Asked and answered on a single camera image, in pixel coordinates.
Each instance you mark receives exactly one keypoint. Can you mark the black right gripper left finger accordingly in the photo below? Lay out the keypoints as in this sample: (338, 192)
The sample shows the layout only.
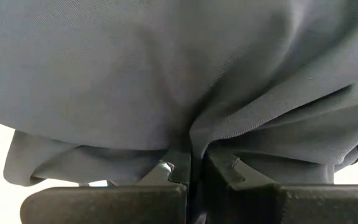
(104, 205)

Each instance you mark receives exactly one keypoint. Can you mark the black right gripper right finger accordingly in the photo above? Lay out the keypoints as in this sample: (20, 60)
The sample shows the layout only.
(291, 205)

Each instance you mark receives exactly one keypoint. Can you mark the black garments pile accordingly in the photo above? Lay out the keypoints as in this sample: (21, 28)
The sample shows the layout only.
(166, 71)

